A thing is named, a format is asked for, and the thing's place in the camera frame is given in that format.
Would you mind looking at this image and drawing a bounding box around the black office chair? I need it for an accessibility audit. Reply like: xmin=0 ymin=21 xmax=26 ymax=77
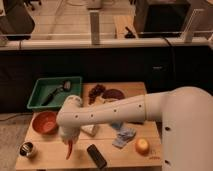
xmin=0 ymin=0 xmax=35 ymax=41

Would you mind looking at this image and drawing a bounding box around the wooden table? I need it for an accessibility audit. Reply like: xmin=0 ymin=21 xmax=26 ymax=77
xmin=15 ymin=82 xmax=162 ymax=171

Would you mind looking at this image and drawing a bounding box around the white cup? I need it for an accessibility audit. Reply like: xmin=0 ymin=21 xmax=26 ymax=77
xmin=81 ymin=125 xmax=99 ymax=136

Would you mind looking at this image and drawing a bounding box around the green plastic tray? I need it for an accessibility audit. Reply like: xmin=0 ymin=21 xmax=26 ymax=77
xmin=27 ymin=76 xmax=82 ymax=112

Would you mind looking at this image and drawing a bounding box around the orange round fruit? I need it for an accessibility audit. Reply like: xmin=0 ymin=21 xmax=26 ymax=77
xmin=135 ymin=138 xmax=150 ymax=155

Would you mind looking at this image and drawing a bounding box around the black remote control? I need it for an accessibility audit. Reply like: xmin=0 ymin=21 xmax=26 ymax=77
xmin=87 ymin=144 xmax=107 ymax=169

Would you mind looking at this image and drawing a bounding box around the red chili pepper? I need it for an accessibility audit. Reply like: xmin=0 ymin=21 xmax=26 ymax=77
xmin=66 ymin=140 xmax=73 ymax=160

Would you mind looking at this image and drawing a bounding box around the orange bowl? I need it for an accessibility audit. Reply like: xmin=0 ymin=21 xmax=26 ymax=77
xmin=32 ymin=111 xmax=58 ymax=135

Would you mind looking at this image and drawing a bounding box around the blue sponge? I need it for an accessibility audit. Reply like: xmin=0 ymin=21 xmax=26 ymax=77
xmin=110 ymin=122 xmax=123 ymax=130

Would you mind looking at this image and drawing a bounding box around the crumpled blue-grey cloth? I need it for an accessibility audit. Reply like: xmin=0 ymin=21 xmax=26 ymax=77
xmin=112 ymin=127 xmax=136 ymax=149

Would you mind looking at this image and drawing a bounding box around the white railing post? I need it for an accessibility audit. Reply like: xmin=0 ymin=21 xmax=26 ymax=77
xmin=90 ymin=10 xmax=100 ymax=45

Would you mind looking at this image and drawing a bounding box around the small metal cup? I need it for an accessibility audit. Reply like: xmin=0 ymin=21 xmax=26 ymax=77
xmin=19 ymin=142 xmax=37 ymax=158

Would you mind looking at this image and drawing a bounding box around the purple bowl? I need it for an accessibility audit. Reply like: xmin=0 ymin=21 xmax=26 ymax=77
xmin=102 ymin=89 xmax=125 ymax=100

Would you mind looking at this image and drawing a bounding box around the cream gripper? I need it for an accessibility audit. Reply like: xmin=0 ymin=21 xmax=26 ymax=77
xmin=59 ymin=127 xmax=80 ymax=144

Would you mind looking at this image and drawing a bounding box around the black handled brush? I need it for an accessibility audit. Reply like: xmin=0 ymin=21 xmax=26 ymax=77
xmin=42 ymin=80 xmax=71 ymax=106

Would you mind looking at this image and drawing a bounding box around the dark grape bunch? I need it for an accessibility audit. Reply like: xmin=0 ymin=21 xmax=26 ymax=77
xmin=88 ymin=84 xmax=106 ymax=104

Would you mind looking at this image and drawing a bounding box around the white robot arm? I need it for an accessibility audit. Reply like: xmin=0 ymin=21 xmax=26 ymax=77
xmin=57 ymin=86 xmax=213 ymax=171

